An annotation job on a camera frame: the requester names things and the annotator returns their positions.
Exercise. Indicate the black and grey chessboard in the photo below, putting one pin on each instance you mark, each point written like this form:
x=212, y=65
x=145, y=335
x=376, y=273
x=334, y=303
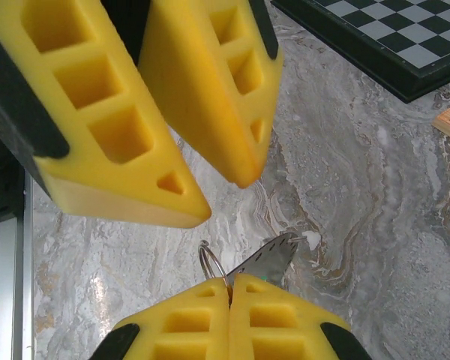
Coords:
x=397, y=37

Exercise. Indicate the key with green tag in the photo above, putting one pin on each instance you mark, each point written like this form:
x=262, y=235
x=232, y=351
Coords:
x=270, y=258

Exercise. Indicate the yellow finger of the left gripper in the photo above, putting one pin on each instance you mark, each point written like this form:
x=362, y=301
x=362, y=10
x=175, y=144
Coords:
x=78, y=150
x=210, y=93

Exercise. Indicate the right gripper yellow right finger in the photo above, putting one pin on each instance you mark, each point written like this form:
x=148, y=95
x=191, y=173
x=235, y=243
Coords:
x=285, y=337

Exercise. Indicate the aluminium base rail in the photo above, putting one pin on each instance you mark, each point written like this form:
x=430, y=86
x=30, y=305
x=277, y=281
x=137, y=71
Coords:
x=7, y=281

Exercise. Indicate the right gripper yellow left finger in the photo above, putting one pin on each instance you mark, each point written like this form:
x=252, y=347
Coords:
x=180, y=337

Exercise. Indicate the metal keyring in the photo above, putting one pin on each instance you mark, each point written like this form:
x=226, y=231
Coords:
x=202, y=258

